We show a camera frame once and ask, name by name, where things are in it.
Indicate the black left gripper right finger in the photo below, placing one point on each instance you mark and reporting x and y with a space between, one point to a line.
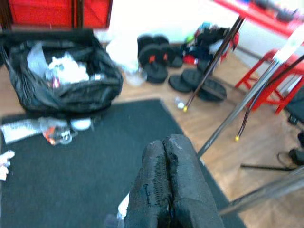
190 190

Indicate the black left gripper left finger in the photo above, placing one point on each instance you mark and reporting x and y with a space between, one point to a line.
147 190

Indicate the black floor mat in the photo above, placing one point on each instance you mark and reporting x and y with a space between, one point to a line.
83 178

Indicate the small clear plastic wrapper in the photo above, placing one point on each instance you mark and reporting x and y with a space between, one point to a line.
181 103

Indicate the white round plastic container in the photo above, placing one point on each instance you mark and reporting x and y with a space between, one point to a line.
80 124

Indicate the black weight plate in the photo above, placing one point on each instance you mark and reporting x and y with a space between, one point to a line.
203 65
178 84
192 77
156 74
213 90
177 62

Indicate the clear plastic bowl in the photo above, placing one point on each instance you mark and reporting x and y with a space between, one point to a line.
135 78

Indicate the black power adapter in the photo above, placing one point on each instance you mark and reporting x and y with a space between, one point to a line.
297 155

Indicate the red plastic stool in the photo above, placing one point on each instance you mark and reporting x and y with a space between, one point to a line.
263 97

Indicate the black rubbish bag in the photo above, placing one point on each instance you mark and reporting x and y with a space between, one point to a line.
71 95

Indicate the red garment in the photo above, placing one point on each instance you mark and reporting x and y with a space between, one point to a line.
190 59

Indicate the black padded seat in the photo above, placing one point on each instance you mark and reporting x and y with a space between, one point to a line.
297 107

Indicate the black dumbbell red collar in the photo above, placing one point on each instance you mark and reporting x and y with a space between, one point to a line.
171 53
145 54

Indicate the white plastic bag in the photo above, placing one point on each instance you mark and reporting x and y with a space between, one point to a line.
121 52

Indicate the pink red wrapper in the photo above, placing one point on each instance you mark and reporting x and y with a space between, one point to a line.
56 82

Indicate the clear plastic packaging bag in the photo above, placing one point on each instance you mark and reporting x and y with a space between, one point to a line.
19 130

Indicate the white plastic part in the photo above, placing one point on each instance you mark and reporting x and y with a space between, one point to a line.
6 166

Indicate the white plastic rubbish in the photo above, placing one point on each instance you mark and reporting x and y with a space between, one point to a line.
69 69

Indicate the dark clothes pile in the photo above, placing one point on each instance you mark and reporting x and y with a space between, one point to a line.
206 40

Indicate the red folding table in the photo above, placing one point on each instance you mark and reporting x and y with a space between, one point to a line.
256 14

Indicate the red folded table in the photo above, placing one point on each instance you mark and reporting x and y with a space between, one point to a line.
35 12

